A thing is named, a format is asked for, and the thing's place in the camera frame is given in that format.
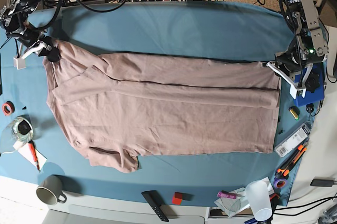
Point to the grey ceramic mug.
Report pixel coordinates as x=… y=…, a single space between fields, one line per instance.
x=50 y=191

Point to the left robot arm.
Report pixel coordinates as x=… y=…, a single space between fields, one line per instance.
x=307 y=47

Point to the pink t-shirt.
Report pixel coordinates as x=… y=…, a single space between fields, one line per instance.
x=113 y=108

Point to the red tape roll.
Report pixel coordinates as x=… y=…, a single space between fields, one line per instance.
x=8 y=108

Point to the clear tape roll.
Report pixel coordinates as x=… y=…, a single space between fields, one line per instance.
x=20 y=129

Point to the white paper note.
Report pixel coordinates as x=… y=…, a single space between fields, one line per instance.
x=29 y=152

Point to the blue table cloth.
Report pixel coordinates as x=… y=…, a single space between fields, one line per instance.
x=220 y=30

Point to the frosted plastic cup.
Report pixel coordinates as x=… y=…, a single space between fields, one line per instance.
x=258 y=197

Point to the red pen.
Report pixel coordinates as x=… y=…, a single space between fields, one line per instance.
x=32 y=149

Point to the black knob gear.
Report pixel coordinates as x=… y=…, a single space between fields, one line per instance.
x=313 y=82

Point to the purple tape roll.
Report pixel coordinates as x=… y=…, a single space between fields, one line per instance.
x=279 y=183

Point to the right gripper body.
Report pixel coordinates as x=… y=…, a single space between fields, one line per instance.
x=28 y=47

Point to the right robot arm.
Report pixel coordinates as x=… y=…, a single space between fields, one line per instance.
x=14 y=20

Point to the yellow green battery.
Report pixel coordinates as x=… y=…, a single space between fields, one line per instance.
x=294 y=110

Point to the red cube block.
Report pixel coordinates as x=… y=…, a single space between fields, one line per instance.
x=177 y=198

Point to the black remote control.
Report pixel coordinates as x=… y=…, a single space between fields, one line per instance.
x=148 y=196

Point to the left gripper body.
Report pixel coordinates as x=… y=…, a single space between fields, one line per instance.
x=293 y=74

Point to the clear plastic bit case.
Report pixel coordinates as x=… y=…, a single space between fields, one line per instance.
x=292 y=141

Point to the purple marker pen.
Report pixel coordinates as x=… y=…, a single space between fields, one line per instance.
x=228 y=195

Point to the orange black utility knife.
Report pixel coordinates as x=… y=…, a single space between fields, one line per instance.
x=285 y=168

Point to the blue plastic box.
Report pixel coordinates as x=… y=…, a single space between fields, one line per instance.
x=318 y=94

